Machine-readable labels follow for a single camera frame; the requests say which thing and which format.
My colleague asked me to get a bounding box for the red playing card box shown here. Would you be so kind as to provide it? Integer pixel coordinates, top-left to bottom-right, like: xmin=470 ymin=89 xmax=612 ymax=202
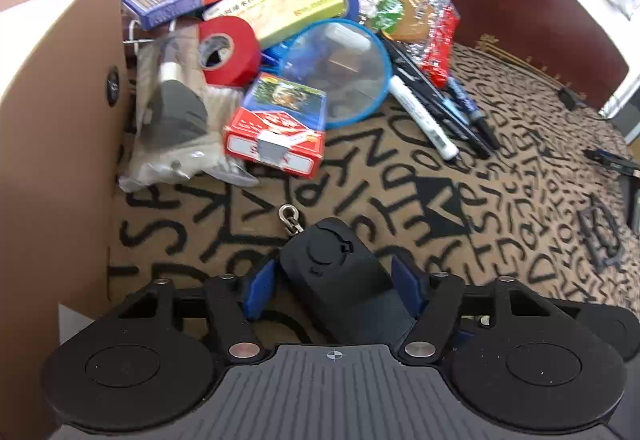
xmin=222 ymin=72 xmax=329 ymax=179

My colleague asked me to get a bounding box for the dark red headboard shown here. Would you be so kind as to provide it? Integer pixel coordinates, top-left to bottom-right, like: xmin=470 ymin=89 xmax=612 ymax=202
xmin=452 ymin=0 xmax=629 ymax=108

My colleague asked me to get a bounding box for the black charger device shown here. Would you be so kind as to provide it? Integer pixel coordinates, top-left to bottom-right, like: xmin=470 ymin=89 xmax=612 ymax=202
xmin=558 ymin=87 xmax=587 ymax=112

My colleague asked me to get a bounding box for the black digital luggage scale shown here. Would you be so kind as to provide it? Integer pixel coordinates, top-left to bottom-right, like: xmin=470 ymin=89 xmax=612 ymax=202
xmin=278 ymin=204 xmax=416 ymax=349

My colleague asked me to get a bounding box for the yellow medicine box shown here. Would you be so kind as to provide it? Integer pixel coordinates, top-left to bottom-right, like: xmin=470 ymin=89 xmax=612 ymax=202
xmin=203 ymin=0 xmax=344 ymax=49

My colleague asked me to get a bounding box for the blue marker pen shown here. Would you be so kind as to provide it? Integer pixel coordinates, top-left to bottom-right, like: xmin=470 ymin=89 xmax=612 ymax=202
xmin=447 ymin=75 xmax=500 ymax=150

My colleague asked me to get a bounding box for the red snack packet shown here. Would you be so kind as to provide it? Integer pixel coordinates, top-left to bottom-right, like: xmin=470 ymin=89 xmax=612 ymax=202
xmin=420 ymin=0 xmax=460 ymax=89

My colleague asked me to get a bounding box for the blue rimmed magnifying glass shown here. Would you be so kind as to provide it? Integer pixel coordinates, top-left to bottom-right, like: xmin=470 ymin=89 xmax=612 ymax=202
xmin=262 ymin=18 xmax=392 ymax=129

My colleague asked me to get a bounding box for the white marker pen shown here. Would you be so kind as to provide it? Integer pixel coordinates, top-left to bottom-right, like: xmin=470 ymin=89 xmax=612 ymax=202
xmin=388 ymin=75 xmax=459 ymax=162

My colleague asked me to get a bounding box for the large brown cardboard box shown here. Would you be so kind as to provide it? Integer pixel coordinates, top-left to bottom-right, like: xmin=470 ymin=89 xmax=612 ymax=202
xmin=1 ymin=0 xmax=129 ymax=439

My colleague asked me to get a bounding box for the black pen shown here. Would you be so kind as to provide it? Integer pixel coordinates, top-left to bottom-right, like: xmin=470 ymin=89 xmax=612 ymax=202
xmin=378 ymin=32 xmax=491 ymax=158

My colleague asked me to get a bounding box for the bagged black brush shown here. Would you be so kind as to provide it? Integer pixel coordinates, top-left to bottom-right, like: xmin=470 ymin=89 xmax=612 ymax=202
xmin=118 ymin=25 xmax=258 ymax=193

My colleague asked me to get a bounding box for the red electrical tape roll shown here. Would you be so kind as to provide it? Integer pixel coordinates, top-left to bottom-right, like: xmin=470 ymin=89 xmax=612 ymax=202
xmin=198 ymin=16 xmax=262 ymax=88

